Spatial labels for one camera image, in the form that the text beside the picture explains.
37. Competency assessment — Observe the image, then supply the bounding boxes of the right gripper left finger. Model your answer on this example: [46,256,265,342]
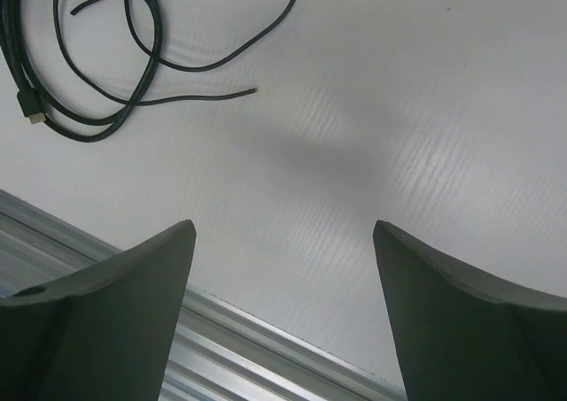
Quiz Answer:
[1,220,196,400]

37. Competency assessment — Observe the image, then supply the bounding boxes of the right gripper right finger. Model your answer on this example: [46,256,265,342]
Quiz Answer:
[373,220,566,400]

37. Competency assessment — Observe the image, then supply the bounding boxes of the black cable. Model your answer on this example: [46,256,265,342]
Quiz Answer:
[0,0,167,144]

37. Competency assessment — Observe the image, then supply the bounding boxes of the thin black wire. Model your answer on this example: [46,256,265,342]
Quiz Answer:
[52,0,307,108]

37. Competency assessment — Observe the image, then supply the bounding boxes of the aluminium mounting rail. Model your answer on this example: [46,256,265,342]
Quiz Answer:
[0,188,407,401]

